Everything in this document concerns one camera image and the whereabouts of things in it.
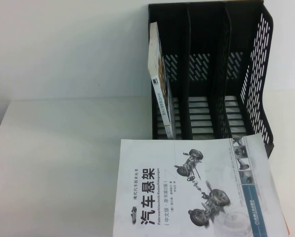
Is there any white car suspension book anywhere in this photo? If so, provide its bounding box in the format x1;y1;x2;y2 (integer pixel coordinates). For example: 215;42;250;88
112;134;290;237

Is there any white book with orange print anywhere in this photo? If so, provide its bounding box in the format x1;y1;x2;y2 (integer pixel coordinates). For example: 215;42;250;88
148;21;177;140

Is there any black plastic book stand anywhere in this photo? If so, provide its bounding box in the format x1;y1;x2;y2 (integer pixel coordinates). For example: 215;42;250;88
148;0;276;158

